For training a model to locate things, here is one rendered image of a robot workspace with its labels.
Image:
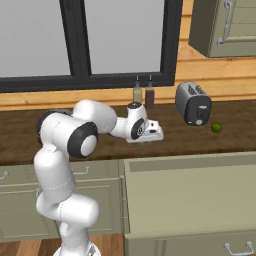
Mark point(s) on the green lime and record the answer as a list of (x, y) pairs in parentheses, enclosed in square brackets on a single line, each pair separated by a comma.
[(216, 127)]

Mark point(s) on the black framed window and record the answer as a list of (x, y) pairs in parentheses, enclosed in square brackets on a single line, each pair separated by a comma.
[(80, 40)]

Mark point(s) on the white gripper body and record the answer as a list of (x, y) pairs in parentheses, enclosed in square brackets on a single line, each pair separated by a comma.
[(154, 135)]

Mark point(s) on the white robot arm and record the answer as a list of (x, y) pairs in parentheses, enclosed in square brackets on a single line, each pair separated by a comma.
[(58, 133)]

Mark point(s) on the olive green closed drawer front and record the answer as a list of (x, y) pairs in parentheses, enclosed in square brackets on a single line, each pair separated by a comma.
[(103, 171), (18, 175)]

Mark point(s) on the olive green cupboard door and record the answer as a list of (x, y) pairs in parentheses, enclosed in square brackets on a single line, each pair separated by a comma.
[(16, 216), (106, 206)]

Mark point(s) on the pale yellow oil bottle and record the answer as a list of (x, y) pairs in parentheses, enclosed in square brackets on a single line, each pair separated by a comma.
[(137, 93)]

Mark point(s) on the olive green wall cupboard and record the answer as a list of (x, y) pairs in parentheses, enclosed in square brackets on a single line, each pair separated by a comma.
[(233, 30)]

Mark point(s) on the olive green open drawer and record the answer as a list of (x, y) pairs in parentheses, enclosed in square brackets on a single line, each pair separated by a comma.
[(190, 196)]

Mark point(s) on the dark brown sauce bottle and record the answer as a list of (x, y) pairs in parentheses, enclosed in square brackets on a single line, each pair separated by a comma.
[(149, 96)]

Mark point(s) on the grey toaster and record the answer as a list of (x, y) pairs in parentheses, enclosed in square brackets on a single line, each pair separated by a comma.
[(193, 103)]

